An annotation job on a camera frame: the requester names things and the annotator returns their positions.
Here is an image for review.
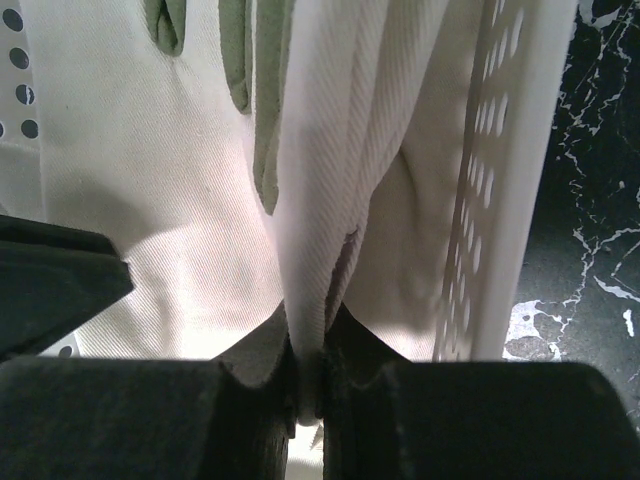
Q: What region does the white grey work glove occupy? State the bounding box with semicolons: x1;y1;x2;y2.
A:
21;1;282;359

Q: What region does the white glove green trim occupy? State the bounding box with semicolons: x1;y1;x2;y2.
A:
252;1;483;425

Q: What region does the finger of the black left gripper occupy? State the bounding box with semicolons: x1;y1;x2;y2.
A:
1;215;134;360

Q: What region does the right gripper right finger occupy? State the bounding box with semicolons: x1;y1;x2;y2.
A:
322;308;639;479

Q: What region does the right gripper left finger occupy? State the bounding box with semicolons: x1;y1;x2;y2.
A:
1;308;295;479

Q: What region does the white perforated storage basket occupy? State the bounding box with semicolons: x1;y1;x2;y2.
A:
1;1;576;360

